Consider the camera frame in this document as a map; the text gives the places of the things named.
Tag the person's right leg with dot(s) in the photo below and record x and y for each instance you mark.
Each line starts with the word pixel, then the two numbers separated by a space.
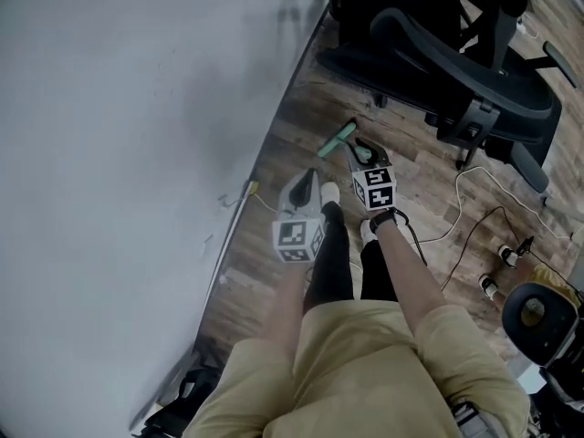
pixel 376 272

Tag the yellow wall plug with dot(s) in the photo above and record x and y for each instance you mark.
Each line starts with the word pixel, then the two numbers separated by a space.
pixel 252 189

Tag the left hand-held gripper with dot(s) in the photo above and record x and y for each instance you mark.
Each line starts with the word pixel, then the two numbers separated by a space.
pixel 296 240

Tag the person's white right shoe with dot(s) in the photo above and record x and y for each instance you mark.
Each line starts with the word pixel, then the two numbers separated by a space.
pixel 366 231

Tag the person's white shoe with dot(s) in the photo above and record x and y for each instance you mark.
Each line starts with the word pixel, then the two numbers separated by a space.
pixel 366 231
pixel 330 193

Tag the person's white left shoe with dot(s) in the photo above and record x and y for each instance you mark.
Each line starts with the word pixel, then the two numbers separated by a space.
pixel 330 193

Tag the black wrist watch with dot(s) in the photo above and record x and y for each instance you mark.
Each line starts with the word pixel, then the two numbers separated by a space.
pixel 384 221

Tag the person's left forearm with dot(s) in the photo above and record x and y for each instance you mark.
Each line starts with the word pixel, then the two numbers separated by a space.
pixel 285 304

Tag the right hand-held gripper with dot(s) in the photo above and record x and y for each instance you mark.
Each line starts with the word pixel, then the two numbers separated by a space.
pixel 376 187

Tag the person's khaki shirt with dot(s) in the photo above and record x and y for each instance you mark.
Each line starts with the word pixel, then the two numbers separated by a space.
pixel 356 372

